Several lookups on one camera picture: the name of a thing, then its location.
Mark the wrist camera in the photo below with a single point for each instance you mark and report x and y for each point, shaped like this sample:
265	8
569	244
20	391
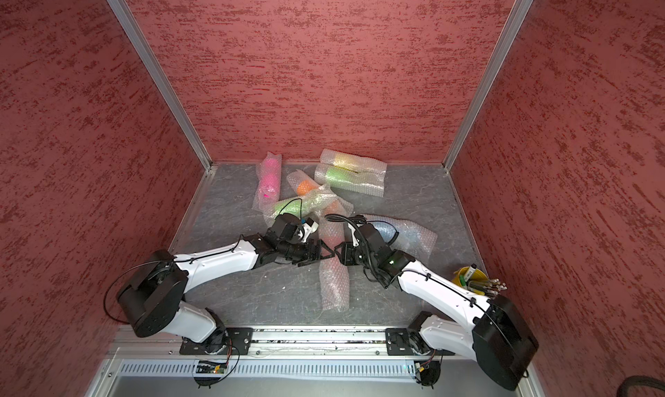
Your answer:
304	229
357	237

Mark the orange glass in bubble wrap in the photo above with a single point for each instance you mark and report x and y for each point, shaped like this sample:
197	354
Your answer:
305	186

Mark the clear bubble wrap sheet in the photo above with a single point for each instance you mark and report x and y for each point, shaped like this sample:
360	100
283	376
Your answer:
334	277

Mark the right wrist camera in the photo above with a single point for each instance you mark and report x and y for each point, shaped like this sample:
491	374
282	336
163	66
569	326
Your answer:
357	237

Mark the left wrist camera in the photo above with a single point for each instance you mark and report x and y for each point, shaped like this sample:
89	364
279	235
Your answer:
304	229

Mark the light green glass in bubble wrap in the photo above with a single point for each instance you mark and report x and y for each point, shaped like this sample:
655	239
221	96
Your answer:
363	183

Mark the white perforated cable duct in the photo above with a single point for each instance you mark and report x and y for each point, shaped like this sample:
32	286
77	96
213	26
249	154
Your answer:
381	370

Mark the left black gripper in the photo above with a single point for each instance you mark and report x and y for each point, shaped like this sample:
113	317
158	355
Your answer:
309	251

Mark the yellow cup with pens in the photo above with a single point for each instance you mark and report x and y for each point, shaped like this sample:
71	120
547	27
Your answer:
473	283

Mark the blue glass in bubble wrap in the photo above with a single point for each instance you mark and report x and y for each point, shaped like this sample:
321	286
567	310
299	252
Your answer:
408	236

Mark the aluminium front rail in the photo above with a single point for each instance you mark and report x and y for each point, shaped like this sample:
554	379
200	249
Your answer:
276	342

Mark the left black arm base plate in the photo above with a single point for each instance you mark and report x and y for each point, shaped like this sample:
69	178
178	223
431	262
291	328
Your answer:
221	342

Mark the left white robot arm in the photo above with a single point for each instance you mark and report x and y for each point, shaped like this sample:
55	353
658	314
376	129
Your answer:
153	297

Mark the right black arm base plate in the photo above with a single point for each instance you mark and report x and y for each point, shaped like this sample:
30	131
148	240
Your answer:
407	342

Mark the pink glass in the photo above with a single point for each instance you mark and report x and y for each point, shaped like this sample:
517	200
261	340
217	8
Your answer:
269	174

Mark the yellow glass in bubble wrap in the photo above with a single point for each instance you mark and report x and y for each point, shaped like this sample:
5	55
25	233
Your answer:
357	164

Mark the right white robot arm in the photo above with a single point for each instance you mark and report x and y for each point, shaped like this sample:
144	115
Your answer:
488	330

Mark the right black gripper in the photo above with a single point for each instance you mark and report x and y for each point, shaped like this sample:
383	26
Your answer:
346	250

